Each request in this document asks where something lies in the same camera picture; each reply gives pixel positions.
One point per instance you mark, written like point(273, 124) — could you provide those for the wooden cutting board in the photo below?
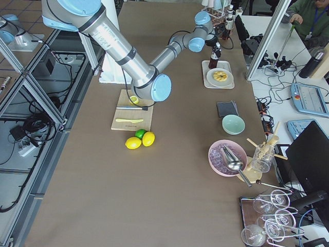
point(122, 113)

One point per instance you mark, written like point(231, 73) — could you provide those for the copper wire bottle rack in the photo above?
point(219, 29)

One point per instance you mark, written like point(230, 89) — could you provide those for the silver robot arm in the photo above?
point(16, 37)
point(148, 81)

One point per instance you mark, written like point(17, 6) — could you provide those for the wooden cup tree stand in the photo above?
point(271, 142)

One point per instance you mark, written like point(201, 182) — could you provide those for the steel muddler black tip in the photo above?
point(131, 108)

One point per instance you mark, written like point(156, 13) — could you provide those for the green lime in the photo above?
point(140, 133)

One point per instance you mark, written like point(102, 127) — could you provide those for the yellow plastic knife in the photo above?
point(129, 120)

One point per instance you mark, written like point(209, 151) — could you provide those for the mint green bowl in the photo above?
point(233, 124)

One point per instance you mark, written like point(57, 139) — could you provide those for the cream serving tray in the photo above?
point(220, 64)

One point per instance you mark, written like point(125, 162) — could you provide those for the yellow lemon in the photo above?
point(148, 139)
point(133, 143)

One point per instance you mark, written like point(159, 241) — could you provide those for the yellow lemon far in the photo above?
point(148, 139)

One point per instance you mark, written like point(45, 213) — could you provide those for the aluminium frame post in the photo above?
point(268, 35)

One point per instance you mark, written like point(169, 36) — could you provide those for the clear glass mug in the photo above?
point(262, 158)

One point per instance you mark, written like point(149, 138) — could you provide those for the grey folded cloth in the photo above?
point(226, 108)

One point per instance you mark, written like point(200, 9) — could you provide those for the pink ice bowl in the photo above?
point(218, 159)

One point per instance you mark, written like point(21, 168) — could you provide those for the person in green sweater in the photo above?
point(310, 19)

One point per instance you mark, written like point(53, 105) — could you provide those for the black thermos bottle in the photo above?
point(311, 64)

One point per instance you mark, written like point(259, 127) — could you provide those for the blue teach pendant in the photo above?
point(296, 127)
point(308, 99)

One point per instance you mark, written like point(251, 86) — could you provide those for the twisted ring donut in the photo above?
point(220, 76)

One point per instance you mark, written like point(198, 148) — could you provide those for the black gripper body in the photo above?
point(217, 50)

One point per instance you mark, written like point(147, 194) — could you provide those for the yellow lemon near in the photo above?
point(133, 143)

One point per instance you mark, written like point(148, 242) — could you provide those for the wine glass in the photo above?
point(269, 203)

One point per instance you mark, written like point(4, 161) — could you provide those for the white round plate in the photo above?
point(227, 83)

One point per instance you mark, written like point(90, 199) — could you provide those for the black monitor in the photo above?
point(308, 157)

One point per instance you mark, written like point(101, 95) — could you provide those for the half lemon slice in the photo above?
point(134, 100)

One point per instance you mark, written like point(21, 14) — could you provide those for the tea bottle white cap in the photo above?
point(213, 61)

